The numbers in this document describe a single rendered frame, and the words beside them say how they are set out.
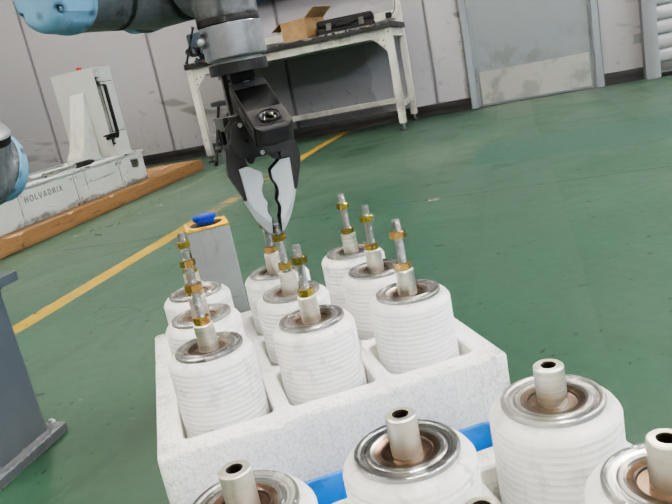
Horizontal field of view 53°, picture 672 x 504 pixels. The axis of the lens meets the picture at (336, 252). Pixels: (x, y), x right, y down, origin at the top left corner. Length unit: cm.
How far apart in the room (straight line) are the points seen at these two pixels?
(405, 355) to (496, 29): 498
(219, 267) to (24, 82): 612
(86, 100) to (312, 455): 387
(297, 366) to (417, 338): 14
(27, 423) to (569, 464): 95
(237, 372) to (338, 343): 11
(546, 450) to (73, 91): 419
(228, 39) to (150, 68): 563
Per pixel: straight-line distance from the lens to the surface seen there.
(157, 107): 646
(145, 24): 89
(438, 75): 571
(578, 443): 51
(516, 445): 52
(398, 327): 77
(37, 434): 129
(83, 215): 382
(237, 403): 75
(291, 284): 87
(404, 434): 48
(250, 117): 77
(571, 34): 568
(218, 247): 112
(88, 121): 445
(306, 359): 75
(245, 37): 83
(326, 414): 74
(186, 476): 74
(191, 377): 74
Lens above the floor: 52
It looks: 15 degrees down
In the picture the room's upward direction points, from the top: 11 degrees counter-clockwise
